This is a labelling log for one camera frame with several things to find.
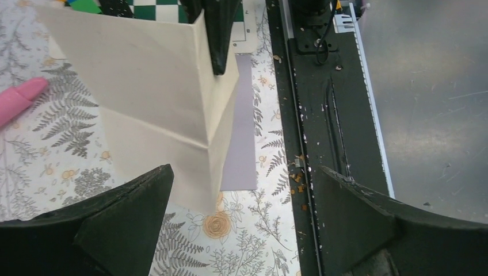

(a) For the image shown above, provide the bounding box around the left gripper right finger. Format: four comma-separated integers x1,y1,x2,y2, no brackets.
314,166,487,275

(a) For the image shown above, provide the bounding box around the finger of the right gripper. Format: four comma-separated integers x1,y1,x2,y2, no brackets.
202,0,241,76
180,0,203,24

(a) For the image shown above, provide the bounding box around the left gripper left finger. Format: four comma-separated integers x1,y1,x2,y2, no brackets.
1,164,174,275

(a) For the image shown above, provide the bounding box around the green white chessboard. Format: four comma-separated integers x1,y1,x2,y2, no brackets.
127,0,258,54

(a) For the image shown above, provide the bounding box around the black microphone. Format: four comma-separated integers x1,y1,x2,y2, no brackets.
98,0,134,18

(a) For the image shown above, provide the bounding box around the floral table mat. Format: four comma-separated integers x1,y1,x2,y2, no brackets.
1,1,302,275

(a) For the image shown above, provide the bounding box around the teal block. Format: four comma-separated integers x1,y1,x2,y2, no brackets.
66,0,102,14

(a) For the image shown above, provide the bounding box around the pink toy microphone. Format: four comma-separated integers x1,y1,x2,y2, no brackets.
1,77,49,126

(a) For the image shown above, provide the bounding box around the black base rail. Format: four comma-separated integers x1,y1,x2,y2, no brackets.
265,1,394,275

